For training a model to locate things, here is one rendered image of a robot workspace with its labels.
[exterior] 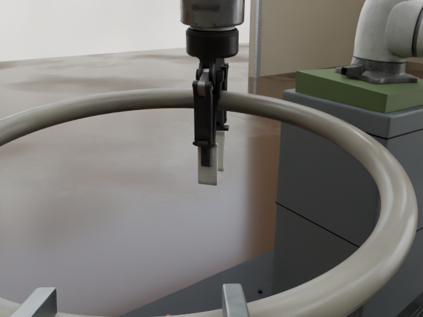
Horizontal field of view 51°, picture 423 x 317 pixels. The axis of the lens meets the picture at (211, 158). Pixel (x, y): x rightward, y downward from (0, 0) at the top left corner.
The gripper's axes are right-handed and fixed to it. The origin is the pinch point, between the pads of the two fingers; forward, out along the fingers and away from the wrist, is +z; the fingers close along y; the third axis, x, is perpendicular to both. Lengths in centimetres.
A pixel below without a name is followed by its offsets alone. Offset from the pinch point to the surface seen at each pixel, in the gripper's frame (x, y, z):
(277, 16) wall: -39, -574, 45
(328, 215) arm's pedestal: 23, -60, 43
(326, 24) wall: 27, -644, 62
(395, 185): 22.6, 24.5, -10.5
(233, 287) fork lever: 11.1, 42.6, -11.7
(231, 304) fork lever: 11.3, 44.9, -12.5
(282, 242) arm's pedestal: 10, -72, 63
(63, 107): -18.1, 11.0, -10.5
